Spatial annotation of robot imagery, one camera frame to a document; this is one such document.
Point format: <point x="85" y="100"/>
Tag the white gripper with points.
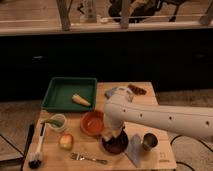
<point x="112" y="128"/>

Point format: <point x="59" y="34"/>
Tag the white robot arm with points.
<point x="196" y="122"/>

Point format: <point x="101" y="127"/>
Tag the orange bowl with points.
<point x="91" y="123"/>

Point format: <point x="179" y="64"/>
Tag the purple bowl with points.
<point x="116" y="145"/>

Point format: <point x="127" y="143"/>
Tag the blue sponge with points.
<point x="110" y="92"/>

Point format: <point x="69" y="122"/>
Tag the grey folded cloth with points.
<point x="133" y="150"/>

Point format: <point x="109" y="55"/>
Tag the brown chocolate bar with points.
<point x="136" y="90"/>

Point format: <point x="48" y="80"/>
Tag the dark metal cup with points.
<point x="149" y="141"/>

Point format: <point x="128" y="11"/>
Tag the silver fork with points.
<point x="79" y="157"/>

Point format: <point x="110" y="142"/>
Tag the red yellow apple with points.
<point x="66" y="141"/>

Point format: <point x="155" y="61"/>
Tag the white cup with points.
<point x="61" y="118"/>

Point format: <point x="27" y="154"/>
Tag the green pepper toy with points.
<point x="52" y="122"/>

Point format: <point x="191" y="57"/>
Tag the green plastic tray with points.
<point x="58" y="97"/>

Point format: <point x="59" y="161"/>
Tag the person in background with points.
<point x="139" y="10"/>

